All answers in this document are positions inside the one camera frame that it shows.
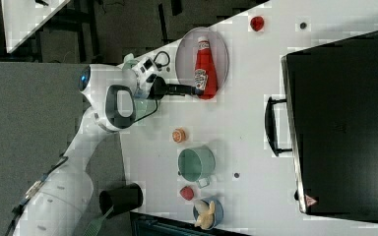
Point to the beige plush toy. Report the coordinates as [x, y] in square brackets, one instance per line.
[205, 218]

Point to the red strawberry toy far corner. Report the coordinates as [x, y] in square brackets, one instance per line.
[257, 23]

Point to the blue bowl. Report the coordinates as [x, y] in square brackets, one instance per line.
[218, 213]

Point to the grey round plate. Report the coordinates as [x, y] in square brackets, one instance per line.
[186, 54]

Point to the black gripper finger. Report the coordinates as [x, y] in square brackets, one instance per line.
[181, 90]

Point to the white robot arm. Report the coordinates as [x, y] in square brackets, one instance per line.
[56, 202]

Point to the green plastic colander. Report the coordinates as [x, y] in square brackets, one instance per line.
[144, 108]

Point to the green mug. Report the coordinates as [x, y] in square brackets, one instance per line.
[197, 164]

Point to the black toaster oven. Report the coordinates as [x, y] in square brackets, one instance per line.
[331, 98]

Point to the red strawberry toy near mug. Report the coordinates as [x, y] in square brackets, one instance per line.
[187, 193]

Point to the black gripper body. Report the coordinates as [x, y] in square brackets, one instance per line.
[158, 89]

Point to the green brush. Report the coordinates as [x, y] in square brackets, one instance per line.
[95, 225]

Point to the red plush ketchup bottle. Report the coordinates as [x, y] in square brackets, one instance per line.
[205, 74]

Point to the black cylinder near bowl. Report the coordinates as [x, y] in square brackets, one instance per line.
[121, 199]

